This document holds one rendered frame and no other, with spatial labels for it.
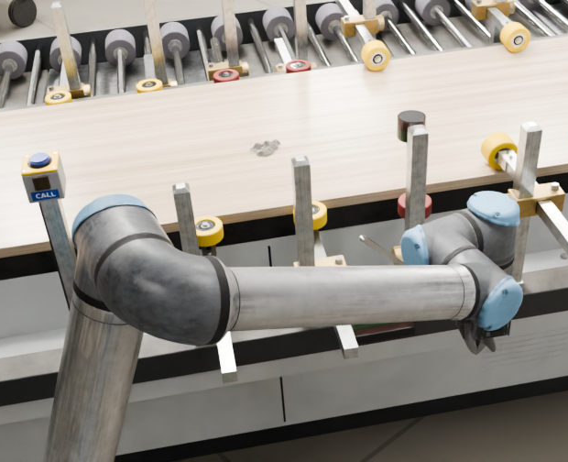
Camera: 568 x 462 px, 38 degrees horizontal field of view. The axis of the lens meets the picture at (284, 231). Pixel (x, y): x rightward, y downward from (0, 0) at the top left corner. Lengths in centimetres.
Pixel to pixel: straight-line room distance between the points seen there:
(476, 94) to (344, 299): 142
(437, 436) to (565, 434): 39
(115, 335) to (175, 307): 18
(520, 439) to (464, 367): 29
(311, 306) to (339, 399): 139
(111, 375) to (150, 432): 127
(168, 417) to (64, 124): 90
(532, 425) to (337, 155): 108
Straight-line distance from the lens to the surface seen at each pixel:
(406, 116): 178
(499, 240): 149
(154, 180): 215
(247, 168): 215
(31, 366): 200
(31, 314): 217
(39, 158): 167
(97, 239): 111
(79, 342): 121
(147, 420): 245
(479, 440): 266
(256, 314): 108
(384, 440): 263
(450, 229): 144
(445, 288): 127
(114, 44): 313
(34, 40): 330
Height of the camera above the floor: 203
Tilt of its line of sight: 36 degrees down
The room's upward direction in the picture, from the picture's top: 4 degrees counter-clockwise
